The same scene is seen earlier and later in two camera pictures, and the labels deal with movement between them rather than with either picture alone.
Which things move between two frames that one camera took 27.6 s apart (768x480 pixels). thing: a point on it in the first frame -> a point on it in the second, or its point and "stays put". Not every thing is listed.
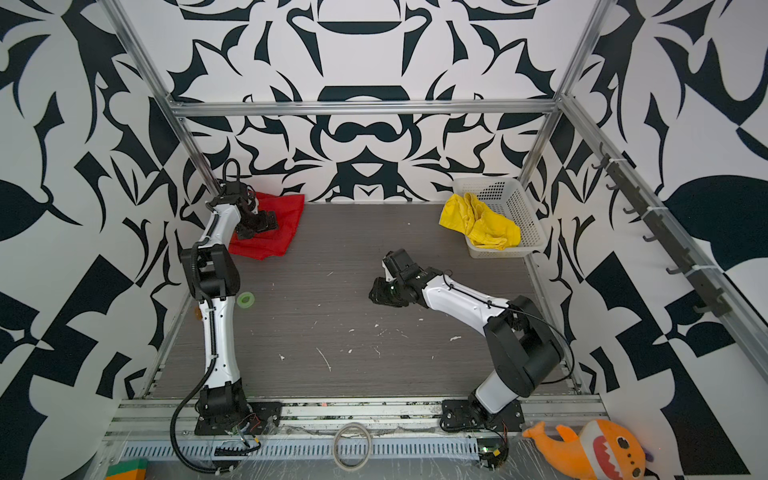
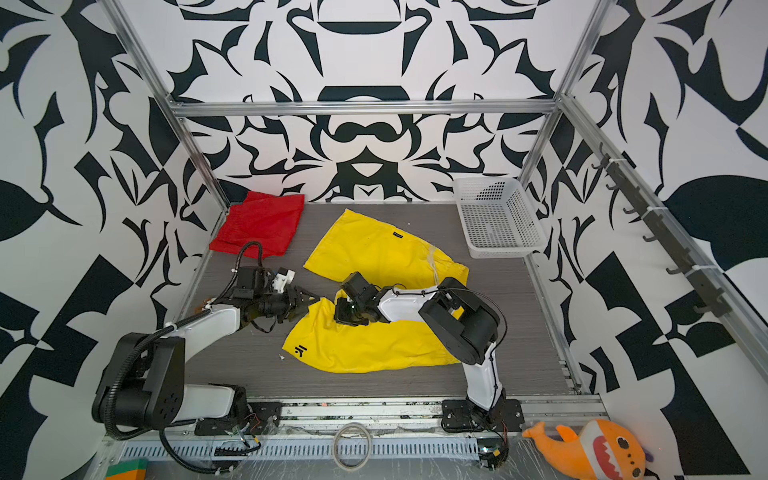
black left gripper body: [260, 222] -> [277, 304]
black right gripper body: [391, 293] -> [351, 312]
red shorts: [273, 242] stays put
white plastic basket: [508, 198] stays put
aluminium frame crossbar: [464, 105] stays put
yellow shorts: [484, 226] -> [387, 259]
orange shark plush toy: [603, 450] stays put
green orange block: [135, 469] stays put
